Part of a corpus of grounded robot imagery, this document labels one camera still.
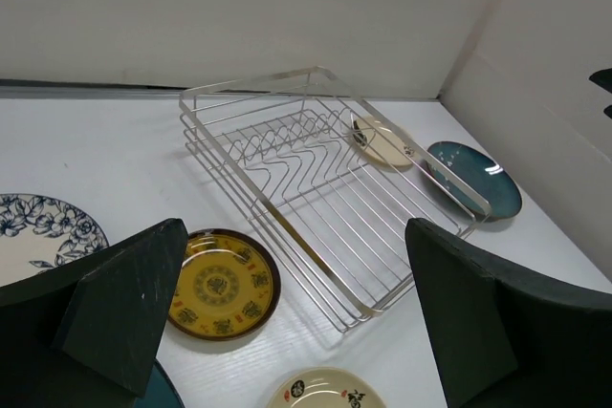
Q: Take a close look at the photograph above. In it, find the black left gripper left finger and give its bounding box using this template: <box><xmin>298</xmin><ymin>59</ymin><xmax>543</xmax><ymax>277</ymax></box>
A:
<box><xmin>1</xmin><ymin>218</ymin><xmax>187</xmax><ymax>397</ymax></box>

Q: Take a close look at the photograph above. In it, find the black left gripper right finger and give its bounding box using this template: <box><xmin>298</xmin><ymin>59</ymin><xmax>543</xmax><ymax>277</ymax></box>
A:
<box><xmin>404</xmin><ymin>218</ymin><xmax>611</xmax><ymax>407</ymax></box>

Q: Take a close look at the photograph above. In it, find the square teal plate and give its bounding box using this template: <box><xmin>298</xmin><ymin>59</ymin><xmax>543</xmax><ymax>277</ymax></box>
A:
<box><xmin>133</xmin><ymin>360</ymin><xmax>185</xmax><ymax>408</ymax></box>

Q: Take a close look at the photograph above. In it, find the blue floral white plate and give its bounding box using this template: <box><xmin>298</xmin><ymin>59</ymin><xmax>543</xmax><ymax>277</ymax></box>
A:
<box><xmin>0</xmin><ymin>193</ymin><xmax>109</xmax><ymax>286</ymax></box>

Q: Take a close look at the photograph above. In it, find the yellow patterned brown-rimmed plate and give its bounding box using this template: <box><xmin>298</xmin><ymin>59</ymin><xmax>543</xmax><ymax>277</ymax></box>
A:
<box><xmin>168</xmin><ymin>228</ymin><xmax>281</xmax><ymax>341</ymax></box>

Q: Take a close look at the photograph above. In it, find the round teal glazed plate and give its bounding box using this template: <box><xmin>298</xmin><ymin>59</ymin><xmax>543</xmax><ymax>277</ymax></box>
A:
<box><xmin>427</xmin><ymin>140</ymin><xmax>522</xmax><ymax>220</ymax></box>

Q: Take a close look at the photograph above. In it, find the cream plate with calligraphy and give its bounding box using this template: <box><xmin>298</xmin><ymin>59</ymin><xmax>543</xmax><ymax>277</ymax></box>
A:
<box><xmin>351</xmin><ymin>116</ymin><xmax>417</xmax><ymax>169</ymax></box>

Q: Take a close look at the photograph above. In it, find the cream calligraphy plate near camera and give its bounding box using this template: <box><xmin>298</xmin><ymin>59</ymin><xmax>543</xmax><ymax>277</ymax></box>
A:
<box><xmin>267</xmin><ymin>367</ymin><xmax>386</xmax><ymax>408</ymax></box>

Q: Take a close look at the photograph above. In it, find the silver wire dish rack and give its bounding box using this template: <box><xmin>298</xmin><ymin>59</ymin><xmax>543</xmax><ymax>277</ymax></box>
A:
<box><xmin>179</xmin><ymin>66</ymin><xmax>492</xmax><ymax>332</ymax></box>

